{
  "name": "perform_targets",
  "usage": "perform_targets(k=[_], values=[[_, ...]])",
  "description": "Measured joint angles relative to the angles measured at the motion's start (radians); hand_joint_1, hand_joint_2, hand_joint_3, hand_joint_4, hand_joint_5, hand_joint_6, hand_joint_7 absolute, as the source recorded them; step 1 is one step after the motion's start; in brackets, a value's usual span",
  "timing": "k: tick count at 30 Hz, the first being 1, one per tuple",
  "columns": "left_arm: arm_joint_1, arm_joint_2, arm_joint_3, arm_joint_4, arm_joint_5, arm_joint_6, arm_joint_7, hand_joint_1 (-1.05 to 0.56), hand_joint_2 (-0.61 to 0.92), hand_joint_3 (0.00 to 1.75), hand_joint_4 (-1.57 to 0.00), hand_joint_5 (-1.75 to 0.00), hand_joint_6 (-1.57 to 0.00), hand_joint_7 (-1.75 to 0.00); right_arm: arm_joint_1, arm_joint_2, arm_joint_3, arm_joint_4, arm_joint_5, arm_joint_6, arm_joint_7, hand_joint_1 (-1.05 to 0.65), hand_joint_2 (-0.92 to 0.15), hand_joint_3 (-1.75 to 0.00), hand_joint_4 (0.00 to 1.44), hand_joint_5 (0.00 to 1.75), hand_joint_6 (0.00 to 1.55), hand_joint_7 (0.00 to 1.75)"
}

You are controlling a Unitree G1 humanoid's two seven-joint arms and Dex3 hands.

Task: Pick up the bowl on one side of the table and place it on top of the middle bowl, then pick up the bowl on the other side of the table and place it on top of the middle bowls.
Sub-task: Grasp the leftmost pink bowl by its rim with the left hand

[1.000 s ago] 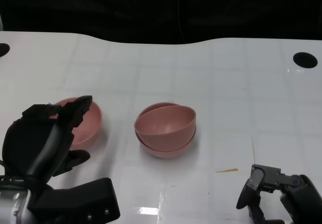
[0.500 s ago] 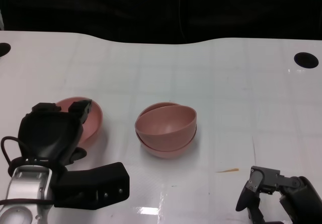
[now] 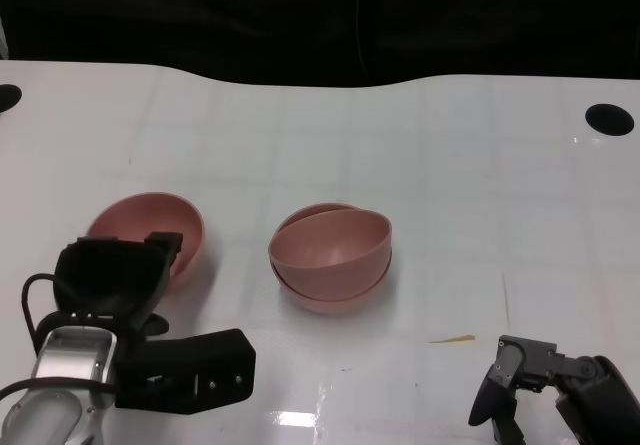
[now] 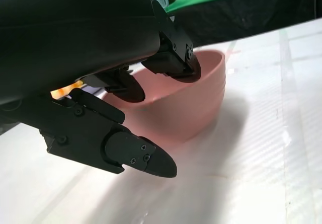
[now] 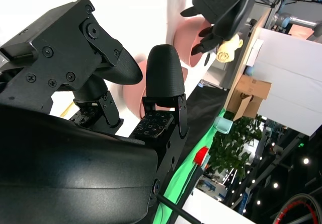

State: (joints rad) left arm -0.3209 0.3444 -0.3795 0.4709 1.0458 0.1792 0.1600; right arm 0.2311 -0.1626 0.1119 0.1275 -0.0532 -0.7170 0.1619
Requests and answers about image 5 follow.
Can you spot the black backdrop cloth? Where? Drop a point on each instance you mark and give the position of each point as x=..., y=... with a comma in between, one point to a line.
x=201, y=113

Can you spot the orange wood sliver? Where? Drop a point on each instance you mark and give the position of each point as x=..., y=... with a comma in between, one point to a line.
x=66, y=110

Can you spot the green cloth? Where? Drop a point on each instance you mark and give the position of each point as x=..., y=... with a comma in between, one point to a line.
x=181, y=183

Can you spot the green leafy plant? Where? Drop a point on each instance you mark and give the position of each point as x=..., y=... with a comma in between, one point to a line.
x=231, y=151

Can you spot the black metal rod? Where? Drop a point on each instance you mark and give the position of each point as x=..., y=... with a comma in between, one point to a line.
x=176, y=209

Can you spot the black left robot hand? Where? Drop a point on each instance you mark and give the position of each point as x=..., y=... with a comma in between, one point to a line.
x=219, y=2

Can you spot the mint green cup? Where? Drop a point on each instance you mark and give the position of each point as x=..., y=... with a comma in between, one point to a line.
x=224, y=124

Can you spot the red round knob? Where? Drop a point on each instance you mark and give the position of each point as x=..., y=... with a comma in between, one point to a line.
x=201, y=155

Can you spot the brown cardboard box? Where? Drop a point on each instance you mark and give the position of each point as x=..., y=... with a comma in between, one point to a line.
x=251, y=93

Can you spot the pale yellow rose ornament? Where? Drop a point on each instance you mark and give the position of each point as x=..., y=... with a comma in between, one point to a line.
x=226, y=53

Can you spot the light wooden board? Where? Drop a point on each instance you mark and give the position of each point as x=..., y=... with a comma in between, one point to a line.
x=254, y=32

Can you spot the pink plastic bowl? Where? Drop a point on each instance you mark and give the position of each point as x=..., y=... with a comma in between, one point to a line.
x=184, y=75
x=183, y=37
x=133, y=100

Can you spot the red rimmed wheel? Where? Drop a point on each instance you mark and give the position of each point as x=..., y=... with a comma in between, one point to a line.
x=291, y=203

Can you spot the white partition panel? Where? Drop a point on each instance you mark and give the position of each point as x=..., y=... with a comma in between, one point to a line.
x=289, y=70

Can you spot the white paper sheet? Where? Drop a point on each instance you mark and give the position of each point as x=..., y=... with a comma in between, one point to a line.
x=255, y=53

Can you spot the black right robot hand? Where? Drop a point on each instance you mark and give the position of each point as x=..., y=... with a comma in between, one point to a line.
x=63, y=158

